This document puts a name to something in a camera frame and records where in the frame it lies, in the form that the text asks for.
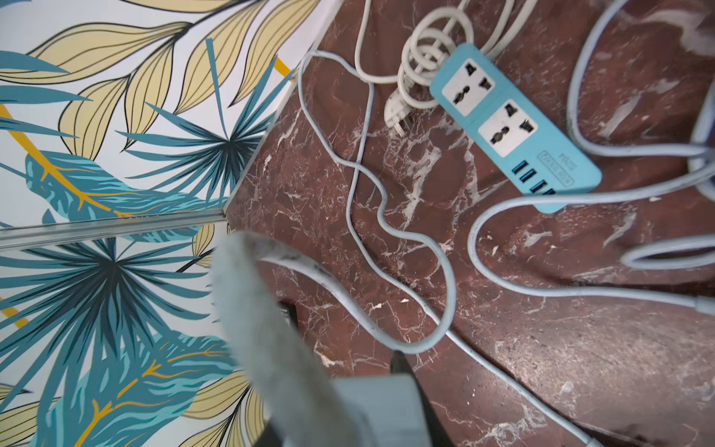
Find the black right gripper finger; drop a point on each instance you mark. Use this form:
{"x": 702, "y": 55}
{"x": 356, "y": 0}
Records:
{"x": 438, "y": 435}

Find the teal power strip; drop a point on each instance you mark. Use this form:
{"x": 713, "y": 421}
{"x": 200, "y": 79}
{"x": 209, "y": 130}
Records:
{"x": 530, "y": 150}

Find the aluminium frame post left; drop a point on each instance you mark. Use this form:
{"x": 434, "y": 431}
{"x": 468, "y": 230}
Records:
{"x": 24, "y": 238}

